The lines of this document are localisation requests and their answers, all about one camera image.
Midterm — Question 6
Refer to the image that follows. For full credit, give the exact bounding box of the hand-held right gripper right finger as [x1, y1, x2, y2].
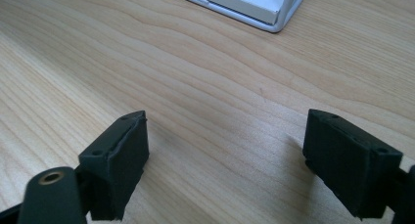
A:
[301, 108, 404, 220]

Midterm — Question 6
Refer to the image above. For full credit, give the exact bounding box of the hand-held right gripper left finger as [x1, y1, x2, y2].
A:
[77, 110, 151, 222]

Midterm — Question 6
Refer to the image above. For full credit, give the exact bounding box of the white metal rack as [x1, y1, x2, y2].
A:
[161, 0, 311, 34]

